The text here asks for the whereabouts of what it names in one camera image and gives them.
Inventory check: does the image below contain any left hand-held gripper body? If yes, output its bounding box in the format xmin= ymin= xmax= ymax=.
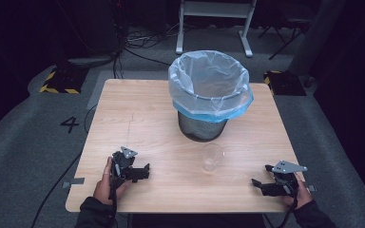
xmin=108 ymin=145 xmax=143 ymax=200

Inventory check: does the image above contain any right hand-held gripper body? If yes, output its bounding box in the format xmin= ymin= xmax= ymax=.
xmin=260 ymin=160 xmax=309 ymax=197

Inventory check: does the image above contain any clear plastic cup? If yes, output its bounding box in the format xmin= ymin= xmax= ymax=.
xmin=202 ymin=142 xmax=226 ymax=174

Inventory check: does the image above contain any black mesh trash bin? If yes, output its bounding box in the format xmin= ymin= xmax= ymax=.
xmin=177 ymin=109 xmax=229 ymax=143

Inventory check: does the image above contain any translucent blue bin bag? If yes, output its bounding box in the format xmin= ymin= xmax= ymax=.
xmin=167 ymin=49 xmax=255 ymax=124

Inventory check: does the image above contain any person's right hand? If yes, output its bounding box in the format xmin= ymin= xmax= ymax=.
xmin=279 ymin=172 xmax=314 ymax=210

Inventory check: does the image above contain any person's left hand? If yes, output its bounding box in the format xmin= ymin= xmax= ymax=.
xmin=92 ymin=157 xmax=131 ymax=206

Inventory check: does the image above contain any black tape floor mark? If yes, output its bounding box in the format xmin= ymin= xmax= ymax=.
xmin=59 ymin=116 xmax=81 ymax=134

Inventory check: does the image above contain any black yellow striped floor plate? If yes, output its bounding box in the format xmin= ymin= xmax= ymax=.
xmin=39 ymin=67 xmax=89 ymax=95
xmin=263 ymin=69 xmax=308 ymax=97

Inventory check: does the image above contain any black tripod stand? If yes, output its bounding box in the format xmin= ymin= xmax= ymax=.
xmin=258 ymin=12 xmax=313 ymax=61

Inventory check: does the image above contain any white metal stand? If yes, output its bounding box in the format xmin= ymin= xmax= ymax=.
xmin=175 ymin=0 xmax=259 ymax=59

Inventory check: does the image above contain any right hand-held gripper cable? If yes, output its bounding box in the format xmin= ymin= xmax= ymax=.
xmin=275 ymin=184 xmax=299 ymax=228

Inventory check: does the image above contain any thin black floor cable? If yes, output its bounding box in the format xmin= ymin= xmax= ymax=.
xmin=83 ymin=104 xmax=99 ymax=135

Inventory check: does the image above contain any bundle of floor cables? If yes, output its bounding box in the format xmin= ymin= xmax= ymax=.
xmin=112 ymin=22 xmax=184 ymax=80

